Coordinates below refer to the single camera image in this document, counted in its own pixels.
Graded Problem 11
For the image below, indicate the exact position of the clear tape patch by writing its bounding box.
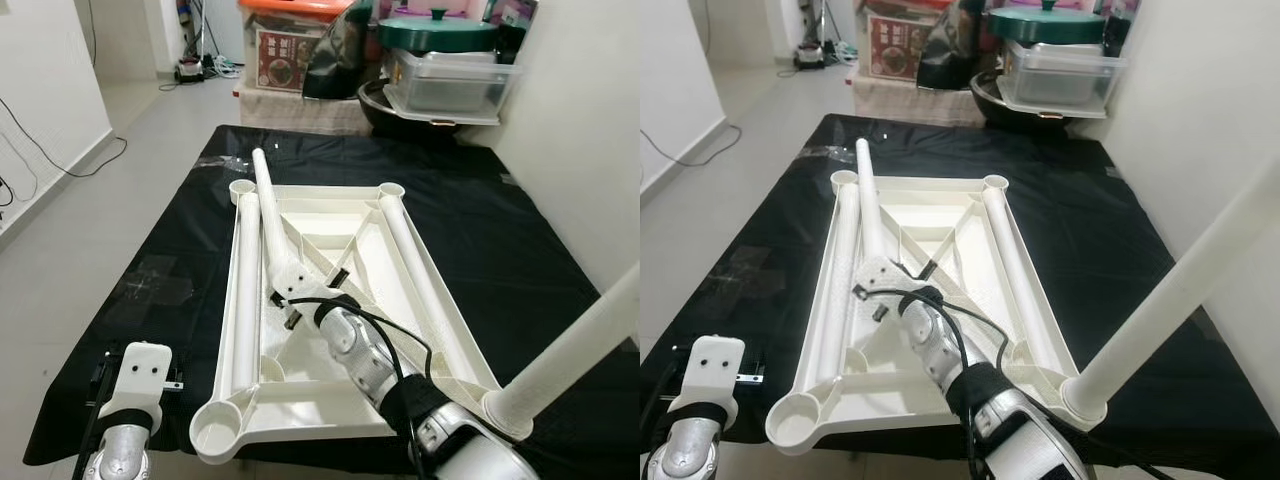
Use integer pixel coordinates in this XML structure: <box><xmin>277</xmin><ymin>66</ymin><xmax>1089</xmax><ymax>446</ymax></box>
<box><xmin>125</xmin><ymin>255</ymin><xmax>193</xmax><ymax>311</ymax></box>
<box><xmin>735</xmin><ymin>248</ymin><xmax>801</xmax><ymax>301</ymax></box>

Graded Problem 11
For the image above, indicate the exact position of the black wok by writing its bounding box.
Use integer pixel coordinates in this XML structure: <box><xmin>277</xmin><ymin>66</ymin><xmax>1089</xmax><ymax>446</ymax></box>
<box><xmin>970</xmin><ymin>72</ymin><xmax>1076</xmax><ymax>131</ymax></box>
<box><xmin>358</xmin><ymin>80</ymin><xmax>501</xmax><ymax>141</ymax></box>

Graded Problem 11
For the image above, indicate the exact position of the beige cloth covered bench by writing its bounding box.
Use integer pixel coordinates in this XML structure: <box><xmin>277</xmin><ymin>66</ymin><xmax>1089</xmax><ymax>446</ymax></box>
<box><xmin>235</xmin><ymin>85</ymin><xmax>366</xmax><ymax>136</ymax></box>
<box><xmin>852</xmin><ymin>75</ymin><xmax>976</xmax><ymax>126</ymax></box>

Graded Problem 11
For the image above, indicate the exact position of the black tablecloth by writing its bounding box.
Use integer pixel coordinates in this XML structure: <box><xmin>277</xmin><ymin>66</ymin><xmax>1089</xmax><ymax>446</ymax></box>
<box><xmin>640</xmin><ymin>112</ymin><xmax>1280</xmax><ymax>466</ymax></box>
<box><xmin>22</xmin><ymin>123</ymin><xmax>641</xmax><ymax>471</ymax></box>

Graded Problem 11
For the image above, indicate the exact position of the black plastic bag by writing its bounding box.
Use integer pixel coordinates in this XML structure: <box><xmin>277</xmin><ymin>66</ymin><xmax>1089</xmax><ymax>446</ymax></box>
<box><xmin>915</xmin><ymin>0</ymin><xmax>996</xmax><ymax>91</ymax></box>
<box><xmin>302</xmin><ymin>10</ymin><xmax>386</xmax><ymax>101</ymax></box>

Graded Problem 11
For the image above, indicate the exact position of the clear plastic storage box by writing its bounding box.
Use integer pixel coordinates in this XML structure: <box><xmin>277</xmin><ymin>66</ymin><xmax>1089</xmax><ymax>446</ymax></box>
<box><xmin>995</xmin><ymin>40</ymin><xmax>1129</xmax><ymax>119</ymax></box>
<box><xmin>382</xmin><ymin>48</ymin><xmax>521</xmax><ymax>126</ymax></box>

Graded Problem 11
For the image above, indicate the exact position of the red printed cardboard box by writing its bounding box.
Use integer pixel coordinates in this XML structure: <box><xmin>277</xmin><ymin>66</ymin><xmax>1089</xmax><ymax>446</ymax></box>
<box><xmin>255</xmin><ymin>25</ymin><xmax>326</xmax><ymax>96</ymax></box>
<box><xmin>868</xmin><ymin>12</ymin><xmax>936</xmax><ymax>83</ymax></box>

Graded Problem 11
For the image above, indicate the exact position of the green pot lid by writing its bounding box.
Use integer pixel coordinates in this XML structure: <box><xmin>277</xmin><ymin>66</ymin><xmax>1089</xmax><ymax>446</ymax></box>
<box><xmin>378</xmin><ymin>8</ymin><xmax>499</xmax><ymax>53</ymax></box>
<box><xmin>988</xmin><ymin>0</ymin><xmax>1106</xmax><ymax>46</ymax></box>

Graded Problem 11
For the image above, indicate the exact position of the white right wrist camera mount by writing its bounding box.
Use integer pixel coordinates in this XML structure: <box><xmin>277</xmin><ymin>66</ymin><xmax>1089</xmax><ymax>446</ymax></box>
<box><xmin>270</xmin><ymin>262</ymin><xmax>326</xmax><ymax>311</ymax></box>
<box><xmin>855</xmin><ymin>258</ymin><xmax>916</xmax><ymax>301</ymax></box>

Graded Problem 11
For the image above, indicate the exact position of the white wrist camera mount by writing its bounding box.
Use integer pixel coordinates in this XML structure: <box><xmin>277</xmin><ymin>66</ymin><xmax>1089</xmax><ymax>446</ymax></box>
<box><xmin>670</xmin><ymin>335</ymin><xmax>749</xmax><ymax>416</ymax></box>
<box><xmin>105</xmin><ymin>342</ymin><xmax>173</xmax><ymax>421</ymax></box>
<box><xmin>855</xmin><ymin>258</ymin><xmax>916</xmax><ymax>301</ymax></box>
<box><xmin>270</xmin><ymin>262</ymin><xmax>326</xmax><ymax>311</ymax></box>

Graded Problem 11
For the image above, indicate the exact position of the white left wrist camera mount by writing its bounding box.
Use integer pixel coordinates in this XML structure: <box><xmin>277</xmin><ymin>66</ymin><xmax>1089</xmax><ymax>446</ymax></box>
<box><xmin>670</xmin><ymin>335</ymin><xmax>749</xmax><ymax>416</ymax></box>
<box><xmin>105</xmin><ymin>342</ymin><xmax>173</xmax><ymax>421</ymax></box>

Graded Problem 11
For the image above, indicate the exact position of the black room cable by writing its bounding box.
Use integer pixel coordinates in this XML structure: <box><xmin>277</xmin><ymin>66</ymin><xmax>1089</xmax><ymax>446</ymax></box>
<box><xmin>640</xmin><ymin>125</ymin><xmax>743</xmax><ymax>169</ymax></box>
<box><xmin>0</xmin><ymin>95</ymin><xmax>129</xmax><ymax>206</ymax></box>

